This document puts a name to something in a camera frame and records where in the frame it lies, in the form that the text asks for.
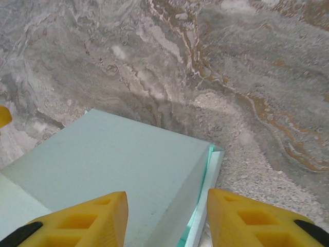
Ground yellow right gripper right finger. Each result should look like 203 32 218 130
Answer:
207 188 329 247

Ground light blue paper box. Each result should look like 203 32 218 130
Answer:
0 108 225 247

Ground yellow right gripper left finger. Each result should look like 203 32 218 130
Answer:
5 190 129 247

